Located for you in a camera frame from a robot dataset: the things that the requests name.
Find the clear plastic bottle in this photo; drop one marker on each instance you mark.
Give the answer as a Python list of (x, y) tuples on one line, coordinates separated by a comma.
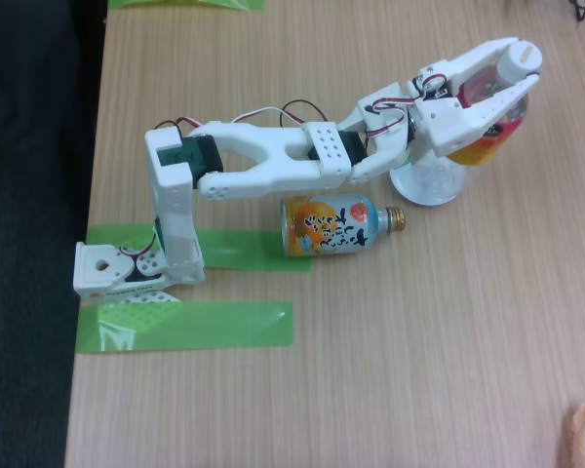
[(478, 153)]

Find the orange drink aluminium bottle can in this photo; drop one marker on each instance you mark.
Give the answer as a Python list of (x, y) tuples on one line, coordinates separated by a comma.
[(331, 224)]

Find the small white round plate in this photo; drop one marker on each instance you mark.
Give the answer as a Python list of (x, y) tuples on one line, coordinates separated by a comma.
[(402, 191)]

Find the wide green tape strip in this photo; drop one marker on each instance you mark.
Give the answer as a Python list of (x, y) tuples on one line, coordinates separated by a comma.
[(244, 251)]

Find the long green tape strip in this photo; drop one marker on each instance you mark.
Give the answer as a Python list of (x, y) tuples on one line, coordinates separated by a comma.
[(224, 326)]

